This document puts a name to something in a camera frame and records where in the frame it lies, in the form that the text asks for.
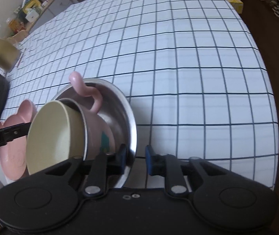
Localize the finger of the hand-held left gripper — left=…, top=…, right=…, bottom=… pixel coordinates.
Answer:
left=0, top=122, right=32, bottom=144

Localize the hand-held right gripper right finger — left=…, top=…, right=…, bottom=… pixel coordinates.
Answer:
left=145, top=145, right=230, bottom=198

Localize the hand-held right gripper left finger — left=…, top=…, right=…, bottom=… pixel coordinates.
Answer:
left=45, top=144, right=128, bottom=198

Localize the pink bear-shaped plate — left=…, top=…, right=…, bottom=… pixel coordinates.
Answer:
left=0, top=99, right=39, bottom=180

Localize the cream round bowl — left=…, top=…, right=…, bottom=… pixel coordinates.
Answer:
left=26, top=100, right=86, bottom=176

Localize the pink pig bowl steel liner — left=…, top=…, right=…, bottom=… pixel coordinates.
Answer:
left=56, top=71, right=116, bottom=161

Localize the large stainless steel bowl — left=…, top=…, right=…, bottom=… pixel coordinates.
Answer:
left=50, top=78, right=138, bottom=189

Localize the gold thermos kettle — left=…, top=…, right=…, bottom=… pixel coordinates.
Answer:
left=0, top=33, right=22, bottom=73

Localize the white black checked tablecloth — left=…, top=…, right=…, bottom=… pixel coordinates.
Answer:
left=0, top=0, right=279, bottom=191

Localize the small tan wooden chair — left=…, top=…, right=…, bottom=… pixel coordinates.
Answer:
left=7, top=29, right=29, bottom=46

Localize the white square box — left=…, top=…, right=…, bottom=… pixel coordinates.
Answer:
left=25, top=8, right=40, bottom=22

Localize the yellow blue desk gadget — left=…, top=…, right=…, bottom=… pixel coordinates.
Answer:
left=22, top=0, right=43, bottom=14

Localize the white wooden side cabinet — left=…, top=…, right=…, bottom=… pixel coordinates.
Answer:
left=6, top=0, right=75, bottom=38

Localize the yellow cardboard box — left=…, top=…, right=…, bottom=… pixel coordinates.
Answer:
left=217, top=0, right=245, bottom=14

